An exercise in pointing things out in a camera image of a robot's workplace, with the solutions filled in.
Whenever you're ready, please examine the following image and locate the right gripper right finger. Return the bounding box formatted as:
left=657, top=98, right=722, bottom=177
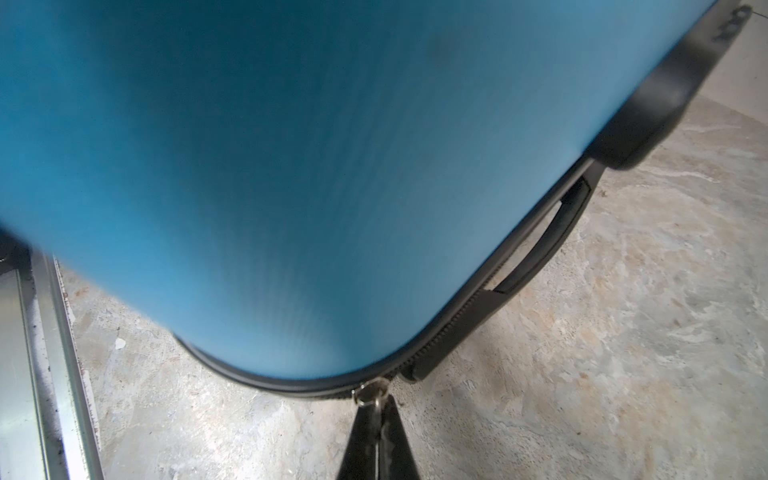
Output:
left=379, top=396, right=420, bottom=480

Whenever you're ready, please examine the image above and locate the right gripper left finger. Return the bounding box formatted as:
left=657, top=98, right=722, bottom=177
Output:
left=337, top=402, right=381, bottom=480

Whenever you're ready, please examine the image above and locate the blue hard-shell suitcase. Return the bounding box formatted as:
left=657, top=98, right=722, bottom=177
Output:
left=1, top=1, right=751, bottom=398

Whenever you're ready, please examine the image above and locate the aluminium mounting rail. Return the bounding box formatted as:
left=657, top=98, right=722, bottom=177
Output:
left=1, top=233, right=104, bottom=479

